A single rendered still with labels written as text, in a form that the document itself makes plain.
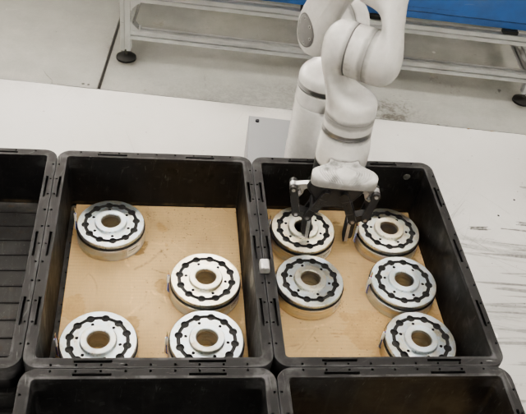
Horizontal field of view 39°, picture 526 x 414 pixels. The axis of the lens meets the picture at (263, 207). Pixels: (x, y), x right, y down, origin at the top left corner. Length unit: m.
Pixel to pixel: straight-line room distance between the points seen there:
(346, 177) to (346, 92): 0.11
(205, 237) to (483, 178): 0.70
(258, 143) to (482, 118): 1.82
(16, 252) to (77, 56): 2.02
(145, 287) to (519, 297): 0.69
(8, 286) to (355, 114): 0.55
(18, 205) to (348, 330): 0.56
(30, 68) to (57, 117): 1.44
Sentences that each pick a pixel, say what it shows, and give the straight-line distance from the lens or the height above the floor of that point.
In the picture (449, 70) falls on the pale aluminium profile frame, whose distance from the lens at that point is 3.16.
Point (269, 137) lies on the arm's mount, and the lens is 1.45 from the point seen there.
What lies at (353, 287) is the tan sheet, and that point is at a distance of 1.16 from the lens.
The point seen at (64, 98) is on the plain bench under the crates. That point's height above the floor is 0.70.
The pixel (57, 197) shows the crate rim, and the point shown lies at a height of 0.93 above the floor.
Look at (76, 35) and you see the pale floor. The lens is 3.27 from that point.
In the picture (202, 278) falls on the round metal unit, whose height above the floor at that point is 0.85.
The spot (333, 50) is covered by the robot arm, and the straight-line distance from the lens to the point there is 0.96.
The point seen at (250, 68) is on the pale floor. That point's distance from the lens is 3.12.
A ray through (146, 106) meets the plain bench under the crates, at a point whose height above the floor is 0.70.
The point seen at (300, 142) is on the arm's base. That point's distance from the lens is 1.34.
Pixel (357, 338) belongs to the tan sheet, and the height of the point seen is 0.83.
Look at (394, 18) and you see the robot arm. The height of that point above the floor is 1.25.
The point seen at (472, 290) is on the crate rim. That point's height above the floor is 0.93.
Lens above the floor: 1.68
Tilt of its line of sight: 43 degrees down
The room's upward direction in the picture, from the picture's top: 9 degrees clockwise
